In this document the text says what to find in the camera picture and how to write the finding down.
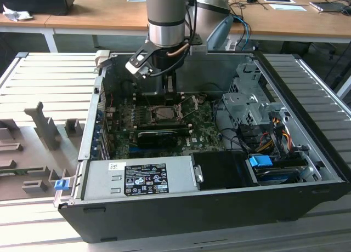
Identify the metal socket cover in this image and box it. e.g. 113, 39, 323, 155
177, 94, 201, 121

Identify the small square CPU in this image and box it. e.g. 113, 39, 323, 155
155, 107, 177, 121

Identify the black RAM slot bank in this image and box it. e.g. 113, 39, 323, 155
135, 92, 185, 106
135, 119, 193, 135

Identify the CPU socket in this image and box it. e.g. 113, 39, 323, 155
145, 104, 186, 125

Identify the green motherboard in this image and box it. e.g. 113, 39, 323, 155
105, 94, 228, 159

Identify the black graphics card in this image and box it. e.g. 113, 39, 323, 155
136, 130, 178, 148

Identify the beige case latch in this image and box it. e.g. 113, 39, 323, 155
95, 50, 111, 70

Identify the silver disk bay cage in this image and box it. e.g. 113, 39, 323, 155
221, 92, 287, 127

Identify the silver optical drive bay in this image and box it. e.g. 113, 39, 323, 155
229, 61, 269, 95

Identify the wooden office desk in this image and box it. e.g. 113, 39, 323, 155
45, 0, 351, 44
0, 0, 76, 33

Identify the black connector bundle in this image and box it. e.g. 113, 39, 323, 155
236, 122, 265, 152

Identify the white barcode sticker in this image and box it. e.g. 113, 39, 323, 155
108, 161, 127, 171

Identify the black power supply label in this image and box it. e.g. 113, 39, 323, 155
124, 163, 170, 195

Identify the blue disk carrier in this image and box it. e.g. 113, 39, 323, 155
248, 154, 273, 170

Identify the silver power supply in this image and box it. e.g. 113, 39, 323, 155
80, 156, 199, 201

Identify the black open PC case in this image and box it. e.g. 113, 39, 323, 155
53, 50, 351, 244

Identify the dark hard disk drive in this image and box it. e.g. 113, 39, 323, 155
252, 158, 308, 186

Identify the black computer box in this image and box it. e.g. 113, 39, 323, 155
0, 0, 75, 16

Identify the blue plastic case clip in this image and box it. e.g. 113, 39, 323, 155
54, 179, 69, 192

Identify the grey parts rack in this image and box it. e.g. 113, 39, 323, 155
0, 101, 86, 201

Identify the crumpled white paper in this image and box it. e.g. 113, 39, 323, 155
2, 4, 34, 22

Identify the green RAM stick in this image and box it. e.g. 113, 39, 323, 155
0, 167, 46, 177

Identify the grey notebook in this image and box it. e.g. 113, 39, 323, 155
309, 0, 348, 14

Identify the black camera bracket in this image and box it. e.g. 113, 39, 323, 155
128, 42, 155, 68

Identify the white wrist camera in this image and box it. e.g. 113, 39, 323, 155
125, 52, 154, 79

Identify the black wire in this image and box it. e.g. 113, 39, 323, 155
212, 98, 244, 152

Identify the blue cable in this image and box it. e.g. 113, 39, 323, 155
232, 15, 252, 50

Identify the yellow red wire bundle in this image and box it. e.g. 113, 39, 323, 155
257, 119, 292, 154

